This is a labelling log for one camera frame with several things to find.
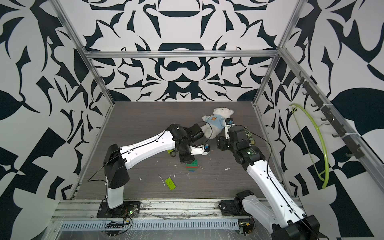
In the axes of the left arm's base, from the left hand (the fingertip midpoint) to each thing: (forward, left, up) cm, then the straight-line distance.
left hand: (189, 154), depth 79 cm
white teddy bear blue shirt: (+23, -17, -6) cm, 30 cm away
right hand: (+7, -19, +7) cm, 21 cm away
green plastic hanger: (-17, -52, +16) cm, 57 cm away
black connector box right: (-31, -26, -15) cm, 43 cm away
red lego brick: (-2, -1, -14) cm, 14 cm away
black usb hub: (-28, +40, -16) cm, 51 cm away
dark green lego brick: (-1, -2, -14) cm, 14 cm away
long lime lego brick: (-11, +11, -14) cm, 20 cm away
